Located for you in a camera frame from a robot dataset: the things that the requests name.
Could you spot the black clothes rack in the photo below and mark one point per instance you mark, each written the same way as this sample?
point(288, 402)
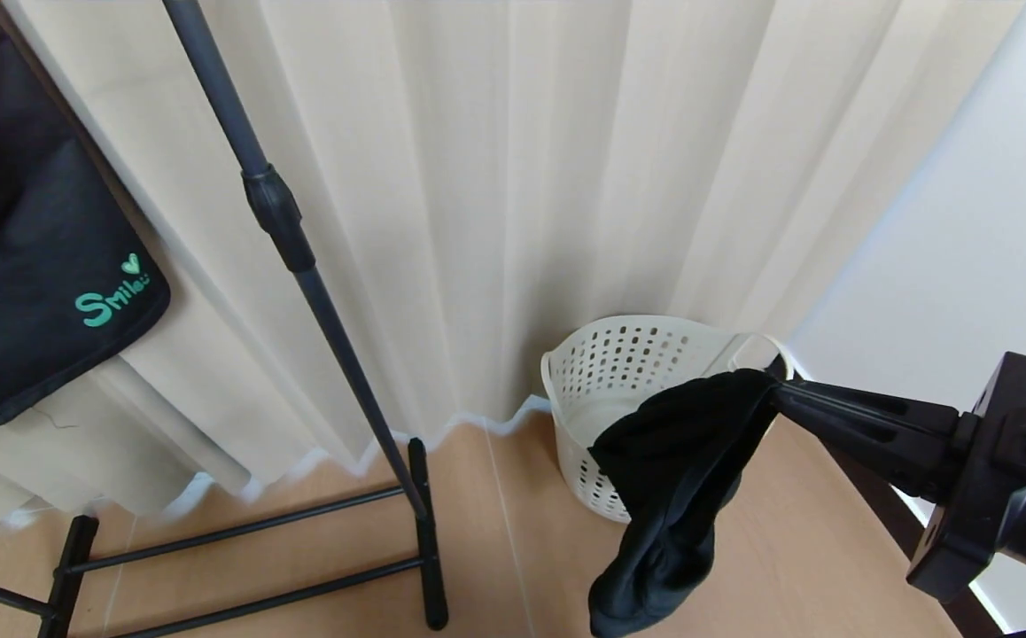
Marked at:
point(274, 204)

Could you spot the black shorts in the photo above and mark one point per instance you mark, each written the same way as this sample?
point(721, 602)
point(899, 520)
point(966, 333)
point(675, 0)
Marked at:
point(26, 266)

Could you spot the black garment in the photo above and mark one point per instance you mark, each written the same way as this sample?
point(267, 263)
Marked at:
point(681, 443)

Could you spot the beige curtain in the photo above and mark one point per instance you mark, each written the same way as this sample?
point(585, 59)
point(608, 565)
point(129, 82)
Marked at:
point(522, 177)

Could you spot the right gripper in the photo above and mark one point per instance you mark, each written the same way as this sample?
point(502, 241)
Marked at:
point(991, 478)

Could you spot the white laundry basket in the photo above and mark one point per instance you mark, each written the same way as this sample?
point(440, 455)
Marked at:
point(619, 354)

